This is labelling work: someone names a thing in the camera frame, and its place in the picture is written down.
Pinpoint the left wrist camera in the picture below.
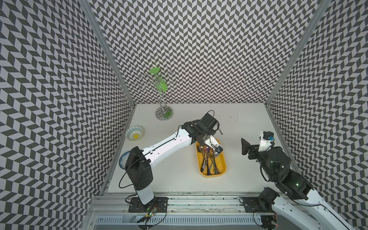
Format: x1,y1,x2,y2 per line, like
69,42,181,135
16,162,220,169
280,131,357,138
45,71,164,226
204,135,223,154

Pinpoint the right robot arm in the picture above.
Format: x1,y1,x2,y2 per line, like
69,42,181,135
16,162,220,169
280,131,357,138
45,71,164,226
241,136,353,230

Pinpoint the purple spoon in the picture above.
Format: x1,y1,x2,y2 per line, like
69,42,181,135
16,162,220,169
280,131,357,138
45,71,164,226
204,146,211,175

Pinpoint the green plastic cup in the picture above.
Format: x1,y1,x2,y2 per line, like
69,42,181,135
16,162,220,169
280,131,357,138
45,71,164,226
149,67,168,94

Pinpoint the aluminium corner post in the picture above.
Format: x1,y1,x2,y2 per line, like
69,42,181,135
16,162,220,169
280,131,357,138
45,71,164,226
265,0,332,107
78,0,136,107

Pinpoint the aluminium corner post left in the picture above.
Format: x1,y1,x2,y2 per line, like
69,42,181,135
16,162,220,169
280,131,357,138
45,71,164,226
78,0,136,107

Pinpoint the chrome cup holder stand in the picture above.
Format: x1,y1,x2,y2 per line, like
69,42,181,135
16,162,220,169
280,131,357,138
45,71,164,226
140,69,175,121

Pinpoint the aluminium front rail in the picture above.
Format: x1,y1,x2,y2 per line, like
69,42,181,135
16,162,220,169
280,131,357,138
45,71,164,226
86,192,261,215

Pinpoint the aluminium corner post right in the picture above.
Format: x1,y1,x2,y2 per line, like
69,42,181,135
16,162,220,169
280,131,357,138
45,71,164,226
265,0,332,107

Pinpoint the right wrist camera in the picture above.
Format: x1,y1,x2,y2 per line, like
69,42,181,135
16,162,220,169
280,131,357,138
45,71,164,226
258,131,275,152

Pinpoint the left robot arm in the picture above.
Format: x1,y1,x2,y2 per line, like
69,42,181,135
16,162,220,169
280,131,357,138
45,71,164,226
118,113,223,205

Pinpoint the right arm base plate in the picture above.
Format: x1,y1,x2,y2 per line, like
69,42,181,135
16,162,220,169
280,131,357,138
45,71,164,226
240,197,273,213

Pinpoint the copper handled spoon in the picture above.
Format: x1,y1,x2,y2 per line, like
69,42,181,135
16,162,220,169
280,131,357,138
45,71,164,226
197,146,207,175

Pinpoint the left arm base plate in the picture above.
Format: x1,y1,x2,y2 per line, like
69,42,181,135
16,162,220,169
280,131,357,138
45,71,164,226
128,197,169,213

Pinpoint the blue patterned plate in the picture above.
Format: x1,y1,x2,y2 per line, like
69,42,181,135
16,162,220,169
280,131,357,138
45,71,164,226
118,151,130,170

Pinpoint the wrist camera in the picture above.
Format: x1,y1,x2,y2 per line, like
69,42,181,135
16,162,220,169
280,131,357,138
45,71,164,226
258,131,275,152
204,135,223,154

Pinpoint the yellow blue patterned bowl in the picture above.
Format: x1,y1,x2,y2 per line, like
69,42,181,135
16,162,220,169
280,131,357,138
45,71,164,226
125,126,144,141

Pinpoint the yellow plastic storage box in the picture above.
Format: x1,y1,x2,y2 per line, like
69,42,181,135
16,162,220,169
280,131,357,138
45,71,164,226
195,142,227,178

